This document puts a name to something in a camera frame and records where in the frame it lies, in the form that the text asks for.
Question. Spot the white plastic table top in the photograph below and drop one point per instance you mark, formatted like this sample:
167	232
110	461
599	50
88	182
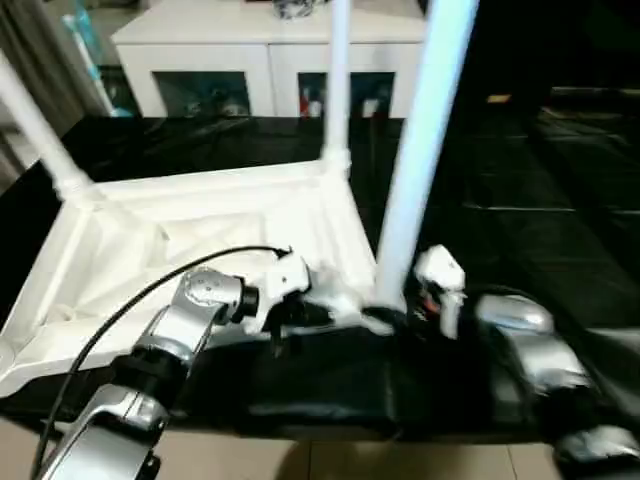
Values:
150	230

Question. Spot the white plastic table leg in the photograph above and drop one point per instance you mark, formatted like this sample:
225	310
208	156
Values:
420	140
337	80
40	120

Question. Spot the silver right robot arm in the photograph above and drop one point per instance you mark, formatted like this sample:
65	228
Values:
550	370

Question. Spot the black mat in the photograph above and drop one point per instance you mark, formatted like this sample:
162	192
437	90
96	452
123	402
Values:
540	200

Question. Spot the small red bottle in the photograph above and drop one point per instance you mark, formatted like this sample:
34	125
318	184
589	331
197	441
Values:
308	102

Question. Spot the small white bottle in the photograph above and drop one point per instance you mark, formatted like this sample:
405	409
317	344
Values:
372	104

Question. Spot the white cabinet with glass doors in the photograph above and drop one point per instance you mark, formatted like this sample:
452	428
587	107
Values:
220	40

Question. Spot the dark tangled small object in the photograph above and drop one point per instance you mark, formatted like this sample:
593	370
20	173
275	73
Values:
298	6

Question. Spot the light blue plastic item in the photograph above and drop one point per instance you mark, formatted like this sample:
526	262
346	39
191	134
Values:
95	50

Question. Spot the grey curtain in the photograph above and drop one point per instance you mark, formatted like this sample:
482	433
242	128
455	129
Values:
35	60

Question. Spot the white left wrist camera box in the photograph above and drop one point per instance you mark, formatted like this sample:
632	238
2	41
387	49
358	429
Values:
288	275

